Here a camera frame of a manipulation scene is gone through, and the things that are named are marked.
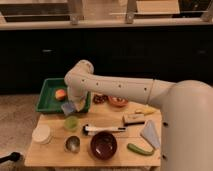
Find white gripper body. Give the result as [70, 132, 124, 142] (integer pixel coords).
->
[67, 87, 86, 111]

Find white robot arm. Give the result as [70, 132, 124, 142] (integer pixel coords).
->
[64, 60, 213, 171]

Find green plastic cup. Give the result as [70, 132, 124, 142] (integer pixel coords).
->
[64, 116, 78, 131]

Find orange peach fruit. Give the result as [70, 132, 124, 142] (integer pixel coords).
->
[55, 89, 67, 101]

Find dark red grapes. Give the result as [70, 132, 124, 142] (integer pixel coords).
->
[93, 94, 108, 104]

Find green plastic tray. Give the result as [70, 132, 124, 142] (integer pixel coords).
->
[36, 78, 91, 114]

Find small metal bowl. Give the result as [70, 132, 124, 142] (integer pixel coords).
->
[65, 136, 80, 153]

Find wooden table board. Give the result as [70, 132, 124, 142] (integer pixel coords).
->
[25, 102, 160, 167]

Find dark red bowl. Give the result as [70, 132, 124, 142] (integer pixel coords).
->
[90, 131, 117, 160]

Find wooden block brush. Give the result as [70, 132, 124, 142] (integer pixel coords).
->
[123, 114, 145, 126]

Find yellow banana piece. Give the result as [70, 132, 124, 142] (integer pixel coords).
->
[134, 107, 156, 115]

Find green cucumber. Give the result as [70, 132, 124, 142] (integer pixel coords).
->
[127, 143, 155, 156]

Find grey folded cloth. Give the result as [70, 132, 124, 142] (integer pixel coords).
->
[140, 120, 160, 149]

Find black object at left edge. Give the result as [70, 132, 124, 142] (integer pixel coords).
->
[0, 152, 21, 164]

